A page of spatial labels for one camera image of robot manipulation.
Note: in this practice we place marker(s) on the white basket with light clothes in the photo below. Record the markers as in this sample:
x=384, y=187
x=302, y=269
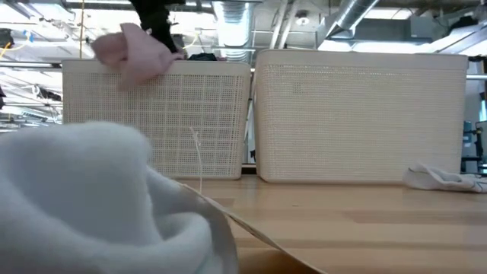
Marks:
x=361, y=114

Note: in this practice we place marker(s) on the corrugated silver ceiling duct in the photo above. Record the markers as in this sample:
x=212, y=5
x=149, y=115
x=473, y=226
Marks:
x=232, y=23

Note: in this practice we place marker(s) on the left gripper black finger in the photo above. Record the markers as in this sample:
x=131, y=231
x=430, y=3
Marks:
x=166, y=36

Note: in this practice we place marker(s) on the striped sock without tag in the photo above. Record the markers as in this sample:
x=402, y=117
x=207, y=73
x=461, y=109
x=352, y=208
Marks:
x=430, y=179

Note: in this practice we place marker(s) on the plain pale sock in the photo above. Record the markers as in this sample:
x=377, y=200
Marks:
x=141, y=57

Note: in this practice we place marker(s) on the blue black equipment stand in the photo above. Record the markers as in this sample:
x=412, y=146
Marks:
x=473, y=152

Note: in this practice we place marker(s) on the smooth silver ceiling duct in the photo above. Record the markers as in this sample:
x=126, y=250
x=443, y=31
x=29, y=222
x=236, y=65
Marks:
x=354, y=13

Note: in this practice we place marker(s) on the striped sock with tag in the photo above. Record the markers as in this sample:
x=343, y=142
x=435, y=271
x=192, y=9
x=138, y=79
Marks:
x=76, y=190

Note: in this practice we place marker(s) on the white paper tag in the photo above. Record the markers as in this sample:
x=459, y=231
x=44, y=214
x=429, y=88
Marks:
x=274, y=262

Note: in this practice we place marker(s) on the white basket with dark clothes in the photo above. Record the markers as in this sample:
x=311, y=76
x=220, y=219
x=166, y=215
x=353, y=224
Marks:
x=190, y=114

